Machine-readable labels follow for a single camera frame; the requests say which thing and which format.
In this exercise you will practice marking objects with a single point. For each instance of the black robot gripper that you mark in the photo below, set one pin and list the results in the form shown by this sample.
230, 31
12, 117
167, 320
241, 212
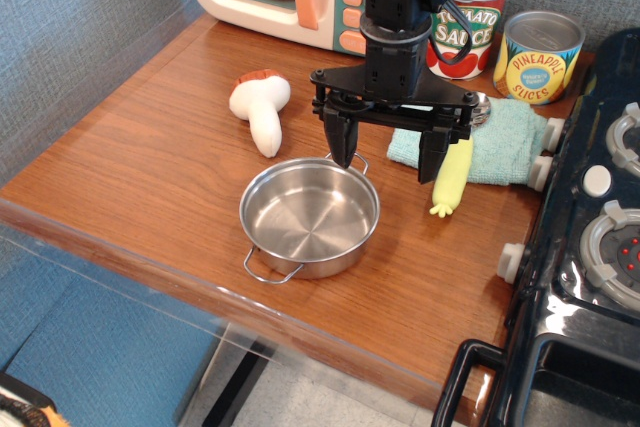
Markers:
392, 87

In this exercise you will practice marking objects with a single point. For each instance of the white plush mushroom brown cap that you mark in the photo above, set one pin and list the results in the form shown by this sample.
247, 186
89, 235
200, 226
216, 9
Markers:
258, 97

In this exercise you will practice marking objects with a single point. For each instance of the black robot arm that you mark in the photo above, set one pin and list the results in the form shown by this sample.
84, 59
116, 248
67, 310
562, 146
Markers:
403, 14

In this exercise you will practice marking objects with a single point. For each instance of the stainless steel pot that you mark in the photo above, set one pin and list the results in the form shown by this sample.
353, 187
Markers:
307, 218

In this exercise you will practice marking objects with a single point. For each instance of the teal folded cloth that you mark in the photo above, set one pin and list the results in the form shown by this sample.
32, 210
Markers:
508, 136

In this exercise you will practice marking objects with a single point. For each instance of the tomato sauce can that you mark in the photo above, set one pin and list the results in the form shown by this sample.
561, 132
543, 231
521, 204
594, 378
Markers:
460, 53

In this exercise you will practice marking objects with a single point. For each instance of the pineapple slices can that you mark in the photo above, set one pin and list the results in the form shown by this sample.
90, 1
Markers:
538, 53

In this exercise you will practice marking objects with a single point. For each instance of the black toy stove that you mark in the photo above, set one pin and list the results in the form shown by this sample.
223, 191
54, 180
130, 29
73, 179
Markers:
572, 352

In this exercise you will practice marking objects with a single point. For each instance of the orange plush object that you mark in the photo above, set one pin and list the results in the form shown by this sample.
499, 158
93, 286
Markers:
16, 411

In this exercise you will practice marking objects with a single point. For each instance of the yellow handled metal scoop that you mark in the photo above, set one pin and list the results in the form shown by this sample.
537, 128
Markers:
452, 178

